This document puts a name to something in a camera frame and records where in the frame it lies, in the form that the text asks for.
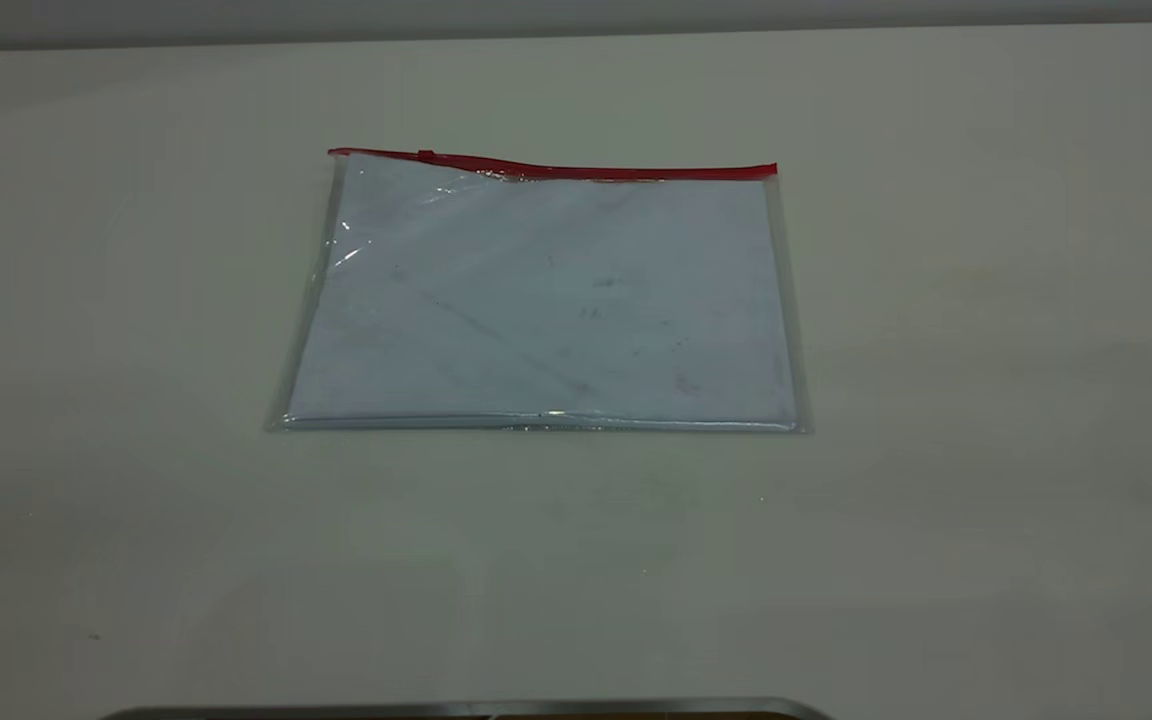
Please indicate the clear plastic bag red zip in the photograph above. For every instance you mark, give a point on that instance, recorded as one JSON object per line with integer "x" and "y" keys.
{"x": 536, "y": 300}

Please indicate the grey metal bar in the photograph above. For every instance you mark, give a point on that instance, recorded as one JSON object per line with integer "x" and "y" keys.
{"x": 436, "y": 712}

